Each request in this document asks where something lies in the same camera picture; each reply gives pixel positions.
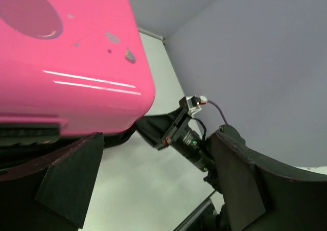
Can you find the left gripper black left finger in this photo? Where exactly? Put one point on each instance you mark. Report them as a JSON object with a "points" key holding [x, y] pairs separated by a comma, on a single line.
{"points": [[52, 192]]}

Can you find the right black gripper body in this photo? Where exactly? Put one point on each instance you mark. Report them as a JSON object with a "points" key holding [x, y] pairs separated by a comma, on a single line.
{"points": [[188, 142]]}

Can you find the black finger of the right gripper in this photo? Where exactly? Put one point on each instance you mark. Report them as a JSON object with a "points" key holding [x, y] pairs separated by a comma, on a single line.
{"points": [[154, 128]]}

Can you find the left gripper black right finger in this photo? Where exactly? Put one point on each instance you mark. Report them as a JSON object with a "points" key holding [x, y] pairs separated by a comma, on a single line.
{"points": [[261, 193]]}

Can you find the pink hard-shell suitcase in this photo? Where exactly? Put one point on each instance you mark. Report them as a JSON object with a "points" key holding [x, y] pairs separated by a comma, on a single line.
{"points": [[70, 68]]}

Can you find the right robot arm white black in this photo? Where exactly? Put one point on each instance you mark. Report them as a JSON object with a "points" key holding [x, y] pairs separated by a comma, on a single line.
{"points": [[214, 178]]}

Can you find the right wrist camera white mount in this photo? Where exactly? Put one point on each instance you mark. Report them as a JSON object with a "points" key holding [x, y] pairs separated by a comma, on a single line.
{"points": [[194, 104]]}

